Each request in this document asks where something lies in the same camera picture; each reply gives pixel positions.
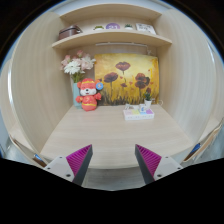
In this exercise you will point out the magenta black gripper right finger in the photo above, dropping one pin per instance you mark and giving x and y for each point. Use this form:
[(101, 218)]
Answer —
[(153, 166)]

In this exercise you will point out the small green plant left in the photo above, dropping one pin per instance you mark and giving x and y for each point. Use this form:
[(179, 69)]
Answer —
[(98, 28)]

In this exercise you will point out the light blue vase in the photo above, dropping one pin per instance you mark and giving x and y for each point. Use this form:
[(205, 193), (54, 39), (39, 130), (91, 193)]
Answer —
[(76, 93)]

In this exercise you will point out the wooden shelf board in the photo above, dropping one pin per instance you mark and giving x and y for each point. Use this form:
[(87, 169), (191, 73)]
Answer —
[(111, 36)]

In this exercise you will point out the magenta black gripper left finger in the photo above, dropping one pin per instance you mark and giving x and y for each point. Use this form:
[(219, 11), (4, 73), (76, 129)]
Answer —
[(72, 167)]

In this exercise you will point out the poppy flower painting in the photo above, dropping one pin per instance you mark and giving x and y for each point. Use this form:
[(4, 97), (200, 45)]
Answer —
[(127, 78)]

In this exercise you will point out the pink white flower bouquet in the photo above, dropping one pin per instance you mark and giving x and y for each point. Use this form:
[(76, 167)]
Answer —
[(76, 65)]

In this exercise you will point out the small green plant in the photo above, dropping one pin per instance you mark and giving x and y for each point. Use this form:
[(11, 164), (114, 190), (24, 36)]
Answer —
[(128, 26), (98, 28)]

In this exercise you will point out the small green plant right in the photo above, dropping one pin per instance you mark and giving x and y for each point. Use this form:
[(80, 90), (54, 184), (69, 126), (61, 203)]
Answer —
[(128, 26)]

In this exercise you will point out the purple round ornament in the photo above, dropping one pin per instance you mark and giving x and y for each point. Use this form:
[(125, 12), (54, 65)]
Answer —
[(112, 26)]

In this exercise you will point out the red plush mouse toy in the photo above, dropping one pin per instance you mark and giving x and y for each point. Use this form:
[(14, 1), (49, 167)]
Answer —
[(88, 94)]

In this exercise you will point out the small potted plant white pot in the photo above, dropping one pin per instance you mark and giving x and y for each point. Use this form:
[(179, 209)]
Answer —
[(147, 99)]

